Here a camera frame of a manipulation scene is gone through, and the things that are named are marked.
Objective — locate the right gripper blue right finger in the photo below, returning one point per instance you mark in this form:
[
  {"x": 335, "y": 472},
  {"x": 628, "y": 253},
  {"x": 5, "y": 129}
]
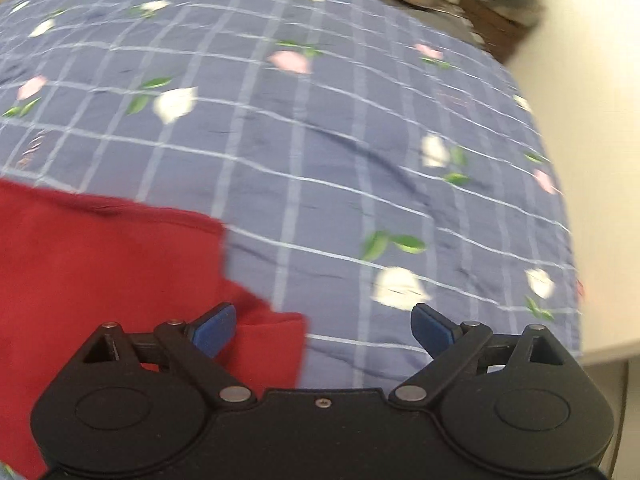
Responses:
[{"x": 454, "y": 348}]

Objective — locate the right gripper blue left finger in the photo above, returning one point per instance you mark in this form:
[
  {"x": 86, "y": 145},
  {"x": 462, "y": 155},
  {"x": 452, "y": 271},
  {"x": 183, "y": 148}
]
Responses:
[{"x": 191, "y": 349}]

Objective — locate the dark wooden nightstand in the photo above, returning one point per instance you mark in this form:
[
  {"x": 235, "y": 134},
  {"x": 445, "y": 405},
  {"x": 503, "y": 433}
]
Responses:
[{"x": 501, "y": 36}]

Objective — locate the red long sleeve shirt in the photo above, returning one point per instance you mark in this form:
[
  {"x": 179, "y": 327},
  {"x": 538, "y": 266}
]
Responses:
[{"x": 70, "y": 262}]

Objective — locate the blue floral plaid quilt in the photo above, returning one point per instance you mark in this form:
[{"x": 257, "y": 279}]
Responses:
[{"x": 361, "y": 164}]

